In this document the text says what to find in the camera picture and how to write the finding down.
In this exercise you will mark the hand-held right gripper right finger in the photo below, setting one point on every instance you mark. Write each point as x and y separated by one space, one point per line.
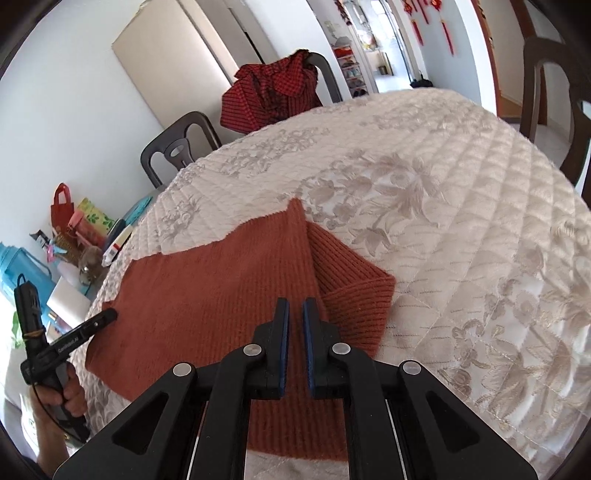
308 346

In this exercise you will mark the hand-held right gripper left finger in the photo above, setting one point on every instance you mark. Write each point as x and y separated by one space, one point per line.
282 346

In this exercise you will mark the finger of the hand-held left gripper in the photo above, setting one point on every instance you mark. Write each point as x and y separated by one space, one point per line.
104 321

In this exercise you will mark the rust knit sweater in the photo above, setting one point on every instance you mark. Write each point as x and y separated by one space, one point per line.
207 295

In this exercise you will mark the person's left forearm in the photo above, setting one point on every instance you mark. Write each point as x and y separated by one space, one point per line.
46 447

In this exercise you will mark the person's left hand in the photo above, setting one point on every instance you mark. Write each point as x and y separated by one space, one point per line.
76 397

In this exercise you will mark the white paper roll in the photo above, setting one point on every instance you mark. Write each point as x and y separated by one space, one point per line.
67 300

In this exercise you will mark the glass jar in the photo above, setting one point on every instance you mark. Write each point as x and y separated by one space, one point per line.
92 263

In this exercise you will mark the teal thermos jug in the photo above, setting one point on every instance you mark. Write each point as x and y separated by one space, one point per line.
23 267

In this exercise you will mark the white box with red label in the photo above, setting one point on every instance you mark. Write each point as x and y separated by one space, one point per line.
117 244

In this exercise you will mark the dark blue case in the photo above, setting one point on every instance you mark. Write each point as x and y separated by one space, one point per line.
115 228

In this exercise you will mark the pink packet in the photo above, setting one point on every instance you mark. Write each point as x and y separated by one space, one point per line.
85 228

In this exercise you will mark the floral paper bag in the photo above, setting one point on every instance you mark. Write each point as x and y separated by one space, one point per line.
94 214

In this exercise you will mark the teal doily mat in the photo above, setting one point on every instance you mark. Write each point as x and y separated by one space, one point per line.
138 210

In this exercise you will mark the red tote bag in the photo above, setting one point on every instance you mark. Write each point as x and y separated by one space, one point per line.
60 212

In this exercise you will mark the cream quilted floral blanket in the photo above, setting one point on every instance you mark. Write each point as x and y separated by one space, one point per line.
438 207

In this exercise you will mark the grey plastic chair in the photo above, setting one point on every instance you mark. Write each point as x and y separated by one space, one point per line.
194 121

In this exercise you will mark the red checked shirt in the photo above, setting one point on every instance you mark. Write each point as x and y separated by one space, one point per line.
258 101

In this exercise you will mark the grey chair under shirt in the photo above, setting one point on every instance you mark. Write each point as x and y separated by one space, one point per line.
330 78

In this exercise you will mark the beige leaning board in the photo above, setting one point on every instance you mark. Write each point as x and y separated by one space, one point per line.
175 55

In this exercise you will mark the kitchen storage rack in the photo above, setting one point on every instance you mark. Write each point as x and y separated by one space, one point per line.
351 69

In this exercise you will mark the small black bag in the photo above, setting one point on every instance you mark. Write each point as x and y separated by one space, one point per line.
421 83

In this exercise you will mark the brown framed door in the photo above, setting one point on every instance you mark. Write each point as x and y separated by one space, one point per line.
489 55

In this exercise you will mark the dark wooden chair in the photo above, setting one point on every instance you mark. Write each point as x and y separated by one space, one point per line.
531 83

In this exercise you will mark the long red knot wall ornament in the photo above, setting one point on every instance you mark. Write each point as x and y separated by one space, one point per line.
445 32

